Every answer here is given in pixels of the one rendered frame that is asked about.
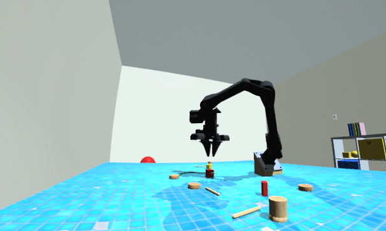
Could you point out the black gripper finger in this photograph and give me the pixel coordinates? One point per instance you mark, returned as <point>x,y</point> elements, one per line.
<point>215,146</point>
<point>207,146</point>

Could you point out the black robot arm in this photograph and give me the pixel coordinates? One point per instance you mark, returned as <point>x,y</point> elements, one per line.
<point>266,91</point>

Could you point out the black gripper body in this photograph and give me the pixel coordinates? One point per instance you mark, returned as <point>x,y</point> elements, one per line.
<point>211,131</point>

